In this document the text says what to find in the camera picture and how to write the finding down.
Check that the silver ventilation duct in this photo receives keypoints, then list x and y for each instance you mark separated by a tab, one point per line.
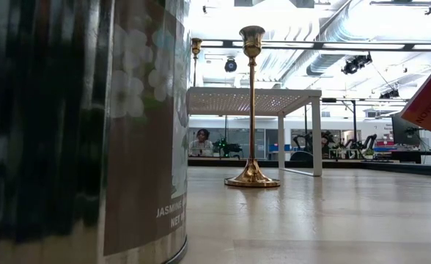
325	36

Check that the black background robot arm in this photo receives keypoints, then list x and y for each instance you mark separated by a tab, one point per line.
303	146
362	144

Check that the candle tin jasmine flower label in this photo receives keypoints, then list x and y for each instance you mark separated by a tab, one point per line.
72	128

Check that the white perforated metal shelf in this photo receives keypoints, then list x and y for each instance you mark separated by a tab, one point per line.
237	100

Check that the person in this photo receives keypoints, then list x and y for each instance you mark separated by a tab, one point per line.
201	144

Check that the black background rig frame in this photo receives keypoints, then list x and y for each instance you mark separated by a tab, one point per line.
354	121

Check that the long linear ceiling light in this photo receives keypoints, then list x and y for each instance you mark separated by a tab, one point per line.
347	45

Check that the brass candlestick holder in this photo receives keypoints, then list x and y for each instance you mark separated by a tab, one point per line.
252	176
196	45

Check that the black background monitor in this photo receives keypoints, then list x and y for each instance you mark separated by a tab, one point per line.
404	132

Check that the background robot arm green light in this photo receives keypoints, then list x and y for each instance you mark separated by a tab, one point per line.
226	147

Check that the black ceiling spotlight cluster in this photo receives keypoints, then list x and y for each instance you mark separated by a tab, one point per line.
389	94
354	64

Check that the black ceiling track rail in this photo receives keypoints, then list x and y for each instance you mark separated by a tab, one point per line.
402	3

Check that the black dome ceiling camera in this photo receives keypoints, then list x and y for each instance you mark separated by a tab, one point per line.
231	65

